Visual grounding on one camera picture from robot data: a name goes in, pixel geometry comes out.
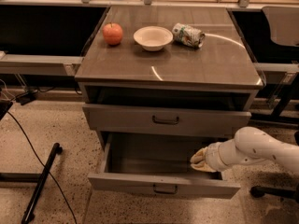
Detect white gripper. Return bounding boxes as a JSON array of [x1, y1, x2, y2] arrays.
[[190, 142, 228, 173]]

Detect grey drawer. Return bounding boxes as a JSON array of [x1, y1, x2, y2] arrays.
[[83, 104, 251, 137], [88, 133, 240, 199]]

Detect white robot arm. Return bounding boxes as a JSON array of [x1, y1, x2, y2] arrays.
[[190, 127, 299, 175]]

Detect grey top drawer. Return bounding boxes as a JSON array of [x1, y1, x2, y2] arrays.
[[83, 104, 251, 137]]

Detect grey drawer cabinet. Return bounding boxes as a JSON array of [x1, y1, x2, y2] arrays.
[[74, 5, 265, 147]]

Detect crushed green white can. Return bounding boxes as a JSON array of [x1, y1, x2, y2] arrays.
[[172, 23, 206, 49]]

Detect white bowl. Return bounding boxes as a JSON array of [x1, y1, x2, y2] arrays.
[[134, 26, 173, 51]]

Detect red apple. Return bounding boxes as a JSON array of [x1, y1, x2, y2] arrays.
[[102, 22, 123, 46]]

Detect black stand leg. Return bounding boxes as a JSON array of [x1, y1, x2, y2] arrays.
[[0, 143, 63, 224]]

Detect grey chair backrest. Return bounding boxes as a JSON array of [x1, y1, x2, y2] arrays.
[[262, 7, 299, 47]]

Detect grey metal shelf rail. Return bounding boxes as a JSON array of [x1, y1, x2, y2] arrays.
[[0, 54, 83, 76]]

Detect black cable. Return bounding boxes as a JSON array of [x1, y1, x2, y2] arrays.
[[6, 109, 78, 224]]

